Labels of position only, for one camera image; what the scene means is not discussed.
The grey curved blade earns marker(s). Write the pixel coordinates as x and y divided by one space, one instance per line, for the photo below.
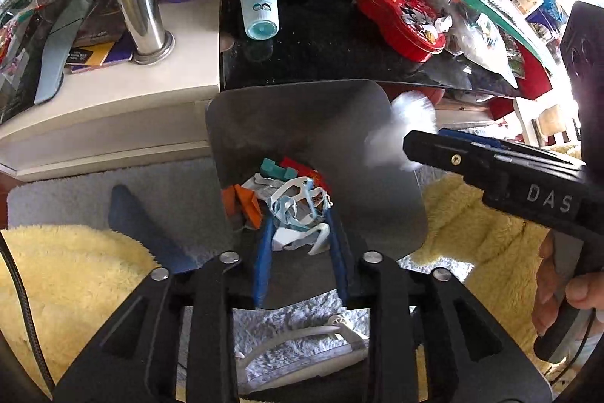
56 53

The grey fluffy rug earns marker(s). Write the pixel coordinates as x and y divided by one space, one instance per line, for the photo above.
61 200

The red box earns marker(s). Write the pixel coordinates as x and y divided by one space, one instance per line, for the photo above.
306 171

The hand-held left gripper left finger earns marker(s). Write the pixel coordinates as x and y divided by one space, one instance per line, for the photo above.
262 261

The orange block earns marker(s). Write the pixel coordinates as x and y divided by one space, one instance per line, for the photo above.
245 204

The red printed tin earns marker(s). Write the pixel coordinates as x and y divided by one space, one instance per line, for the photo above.
387 16

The blue container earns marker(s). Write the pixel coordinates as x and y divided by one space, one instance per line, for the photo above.
549 6

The teal box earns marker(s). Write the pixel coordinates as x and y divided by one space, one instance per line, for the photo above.
272 168

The white plastic frame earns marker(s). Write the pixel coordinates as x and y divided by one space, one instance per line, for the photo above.
290 237

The cream table shelf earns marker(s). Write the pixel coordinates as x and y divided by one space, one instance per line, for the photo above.
118 110

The dark grey trash bin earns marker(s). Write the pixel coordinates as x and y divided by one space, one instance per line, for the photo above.
283 119

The yellow purple book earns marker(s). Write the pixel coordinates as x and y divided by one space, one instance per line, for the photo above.
94 56

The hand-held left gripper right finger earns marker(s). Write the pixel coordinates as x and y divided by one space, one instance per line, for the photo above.
337 252

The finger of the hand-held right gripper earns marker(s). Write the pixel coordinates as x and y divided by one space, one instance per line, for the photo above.
472 137
448 155

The black glass table shelf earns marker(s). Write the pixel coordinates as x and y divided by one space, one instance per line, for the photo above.
330 49

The chrome table leg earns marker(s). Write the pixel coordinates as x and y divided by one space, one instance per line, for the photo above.
139 6

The clear plastic bag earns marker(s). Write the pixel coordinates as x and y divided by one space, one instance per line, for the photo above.
481 46

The white wooden chair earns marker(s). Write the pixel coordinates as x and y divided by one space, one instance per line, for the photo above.
542 124

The person's right hand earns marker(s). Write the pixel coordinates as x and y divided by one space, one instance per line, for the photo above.
547 289

